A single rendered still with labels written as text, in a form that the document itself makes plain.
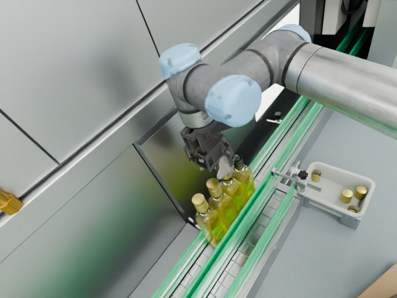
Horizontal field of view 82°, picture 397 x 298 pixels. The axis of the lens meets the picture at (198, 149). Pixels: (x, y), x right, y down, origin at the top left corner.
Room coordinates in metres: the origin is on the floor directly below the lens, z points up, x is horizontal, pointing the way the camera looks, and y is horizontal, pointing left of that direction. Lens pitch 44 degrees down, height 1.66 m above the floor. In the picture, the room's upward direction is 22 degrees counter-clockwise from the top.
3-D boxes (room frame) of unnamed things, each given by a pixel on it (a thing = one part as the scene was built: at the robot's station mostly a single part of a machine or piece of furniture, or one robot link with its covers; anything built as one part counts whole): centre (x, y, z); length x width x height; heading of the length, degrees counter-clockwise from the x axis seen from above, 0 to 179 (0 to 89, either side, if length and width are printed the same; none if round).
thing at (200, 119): (0.40, -0.03, 1.38); 0.08 x 0.08 x 0.05
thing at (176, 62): (0.40, -0.03, 1.46); 0.09 x 0.08 x 0.11; 22
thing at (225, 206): (0.38, 0.00, 0.99); 0.06 x 0.06 x 0.21; 34
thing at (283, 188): (0.43, -0.26, 0.85); 0.09 x 0.04 x 0.07; 35
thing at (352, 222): (0.42, -0.40, 0.79); 0.27 x 0.17 x 0.08; 35
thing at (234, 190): (0.42, -0.05, 0.99); 0.06 x 0.06 x 0.21; 34
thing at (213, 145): (0.40, -0.02, 1.30); 0.09 x 0.08 x 0.12; 124
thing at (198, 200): (0.35, 0.05, 1.14); 0.04 x 0.04 x 0.04
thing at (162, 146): (0.71, -0.24, 1.15); 0.90 x 0.03 x 0.34; 125
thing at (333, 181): (0.40, -0.42, 0.80); 0.22 x 0.17 x 0.09; 35
